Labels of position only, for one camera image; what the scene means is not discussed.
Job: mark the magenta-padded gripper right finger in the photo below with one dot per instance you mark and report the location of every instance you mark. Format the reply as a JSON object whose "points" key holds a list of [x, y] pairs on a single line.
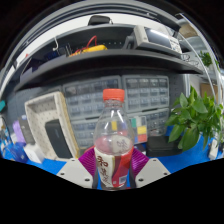
{"points": [[151, 171]]}

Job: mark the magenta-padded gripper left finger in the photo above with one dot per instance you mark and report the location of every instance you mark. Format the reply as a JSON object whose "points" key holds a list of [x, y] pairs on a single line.
{"points": [[74, 171]]}

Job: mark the clear red-capped drink bottle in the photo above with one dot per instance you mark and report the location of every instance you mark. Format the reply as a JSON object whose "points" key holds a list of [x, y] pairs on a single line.
{"points": [[113, 146]]}

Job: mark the flat black box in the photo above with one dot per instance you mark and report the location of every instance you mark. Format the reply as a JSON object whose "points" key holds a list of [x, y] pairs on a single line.
{"points": [[161, 146]]}

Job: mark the black zip case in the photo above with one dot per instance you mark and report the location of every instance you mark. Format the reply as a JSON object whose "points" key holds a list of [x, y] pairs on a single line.
{"points": [[58, 139]]}

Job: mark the grey small-parts drawer cabinet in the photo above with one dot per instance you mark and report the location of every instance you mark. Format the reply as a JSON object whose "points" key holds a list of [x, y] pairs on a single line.
{"points": [[157, 120], [85, 131], [146, 93], [90, 96]]}

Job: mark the clear box with colourful parts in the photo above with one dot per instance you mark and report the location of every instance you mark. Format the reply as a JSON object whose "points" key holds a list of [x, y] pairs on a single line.
{"points": [[141, 130]]}

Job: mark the white cardboard box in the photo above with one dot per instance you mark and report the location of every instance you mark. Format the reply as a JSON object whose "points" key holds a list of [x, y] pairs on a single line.
{"points": [[34, 153]]}

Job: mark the dark grey upright box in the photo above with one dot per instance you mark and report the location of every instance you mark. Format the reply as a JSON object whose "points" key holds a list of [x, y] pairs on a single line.
{"points": [[26, 130]]}

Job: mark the white power adapter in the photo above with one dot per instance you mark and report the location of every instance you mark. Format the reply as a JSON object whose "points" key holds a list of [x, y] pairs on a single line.
{"points": [[213, 150]]}

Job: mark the green potted plant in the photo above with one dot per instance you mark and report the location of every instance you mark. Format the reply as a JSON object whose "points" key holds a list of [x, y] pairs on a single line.
{"points": [[193, 116]]}

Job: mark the beige perforated tray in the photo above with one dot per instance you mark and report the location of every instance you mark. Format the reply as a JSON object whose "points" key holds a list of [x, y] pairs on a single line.
{"points": [[43, 106]]}

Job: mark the dark shelf unit with equipment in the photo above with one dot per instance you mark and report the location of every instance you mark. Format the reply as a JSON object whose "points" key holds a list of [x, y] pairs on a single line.
{"points": [[106, 61]]}

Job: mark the white metal shelf rack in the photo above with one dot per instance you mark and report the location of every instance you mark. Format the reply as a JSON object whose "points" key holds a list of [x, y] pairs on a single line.
{"points": [[208, 50]]}

